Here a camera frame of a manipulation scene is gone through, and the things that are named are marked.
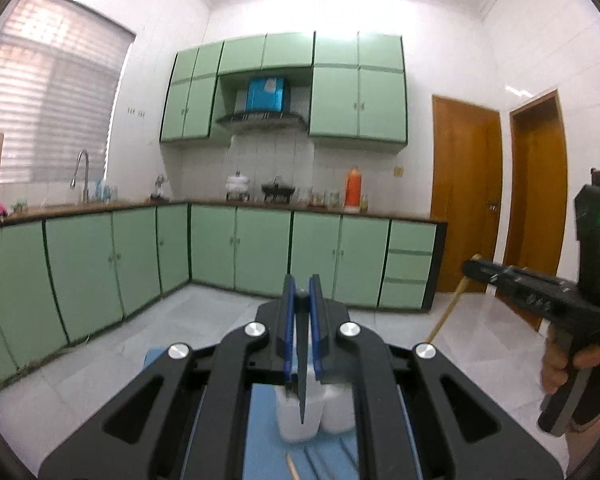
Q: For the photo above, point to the white window blind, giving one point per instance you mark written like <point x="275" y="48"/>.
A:
<point x="55" y="85"/>

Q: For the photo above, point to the green kitchen cabinets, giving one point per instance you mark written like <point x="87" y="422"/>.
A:
<point x="130" y="260"/>
<point x="355" y="105"/>

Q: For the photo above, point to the dark chopstick with metal band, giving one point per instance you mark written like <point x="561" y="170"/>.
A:
<point x="305" y="360"/>

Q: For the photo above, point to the yellow wall socket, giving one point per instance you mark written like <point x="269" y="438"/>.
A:
<point x="399" y="172"/>

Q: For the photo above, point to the silver kitchen faucet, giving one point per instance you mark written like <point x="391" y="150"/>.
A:
<point x="86" y="185"/>

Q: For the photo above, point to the blue wrapped hood chimney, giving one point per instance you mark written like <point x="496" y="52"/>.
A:
<point x="265" y="95"/>

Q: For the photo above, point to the grey metal chopstick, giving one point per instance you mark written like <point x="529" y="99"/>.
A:
<point x="316" y="466"/>

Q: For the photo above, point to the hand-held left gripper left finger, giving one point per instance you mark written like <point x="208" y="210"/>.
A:
<point x="290" y="320"/>

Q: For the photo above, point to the black range hood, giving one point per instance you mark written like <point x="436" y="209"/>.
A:
<point x="260" y="119"/>

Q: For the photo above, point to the person's right hand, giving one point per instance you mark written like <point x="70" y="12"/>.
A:
<point x="587" y="359"/>

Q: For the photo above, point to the green lower kitchen cabinets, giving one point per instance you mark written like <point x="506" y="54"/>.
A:
<point x="130" y="260"/>

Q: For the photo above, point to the white plastic utensil holder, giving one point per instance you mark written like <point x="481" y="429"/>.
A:
<point x="337" y="410"/>

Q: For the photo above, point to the wooden chopstick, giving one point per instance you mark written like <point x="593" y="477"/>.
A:
<point x="292" y="467"/>
<point x="446" y="310"/>

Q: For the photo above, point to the orange thermos flask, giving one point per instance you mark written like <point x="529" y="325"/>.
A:
<point x="353" y="190"/>

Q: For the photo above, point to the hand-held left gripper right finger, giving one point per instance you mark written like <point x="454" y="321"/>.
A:
<point x="317" y="320"/>

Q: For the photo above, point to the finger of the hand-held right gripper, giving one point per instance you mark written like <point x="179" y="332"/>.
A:
<point x="485" y="272"/>

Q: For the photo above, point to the black wok with lid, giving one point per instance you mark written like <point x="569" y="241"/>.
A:
<point x="278" y="190"/>

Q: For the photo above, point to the glass jar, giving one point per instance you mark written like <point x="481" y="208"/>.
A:
<point x="333" y="199"/>

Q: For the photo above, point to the blue table mat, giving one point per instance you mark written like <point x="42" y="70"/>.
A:
<point x="265" y="450"/>

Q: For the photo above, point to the white cooking pot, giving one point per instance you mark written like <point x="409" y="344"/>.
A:
<point x="238" y="185"/>

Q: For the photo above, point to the green upper kitchen cabinets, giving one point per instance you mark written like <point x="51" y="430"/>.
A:
<point x="355" y="105"/>

